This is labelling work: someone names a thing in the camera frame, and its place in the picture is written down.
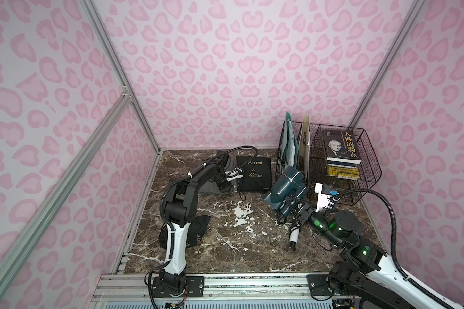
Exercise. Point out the yellow striped book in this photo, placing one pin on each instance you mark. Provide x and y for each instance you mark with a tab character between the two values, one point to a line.
344	171

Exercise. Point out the white hair dryer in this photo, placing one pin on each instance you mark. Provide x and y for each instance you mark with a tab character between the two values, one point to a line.
294	232

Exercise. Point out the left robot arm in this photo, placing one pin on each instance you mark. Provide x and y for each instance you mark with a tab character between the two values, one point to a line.
178	209

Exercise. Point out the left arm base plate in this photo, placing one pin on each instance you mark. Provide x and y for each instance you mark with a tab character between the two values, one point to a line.
193	286

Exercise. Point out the black wire basket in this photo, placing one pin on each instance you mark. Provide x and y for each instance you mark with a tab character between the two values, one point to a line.
369	168

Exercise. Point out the black portrait book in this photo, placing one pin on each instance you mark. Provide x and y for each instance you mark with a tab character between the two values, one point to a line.
341	146

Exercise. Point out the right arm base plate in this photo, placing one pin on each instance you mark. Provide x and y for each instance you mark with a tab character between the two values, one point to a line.
325	287

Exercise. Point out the grey hair dryer pouch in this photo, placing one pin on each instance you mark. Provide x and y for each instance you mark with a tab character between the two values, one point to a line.
213	188

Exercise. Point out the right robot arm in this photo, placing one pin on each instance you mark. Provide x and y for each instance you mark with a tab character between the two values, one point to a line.
365	269

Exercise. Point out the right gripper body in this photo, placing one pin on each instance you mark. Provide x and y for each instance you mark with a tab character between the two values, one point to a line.
303	212

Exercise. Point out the black pouch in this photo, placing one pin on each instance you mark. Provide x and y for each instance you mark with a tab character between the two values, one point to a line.
196	232
257	175

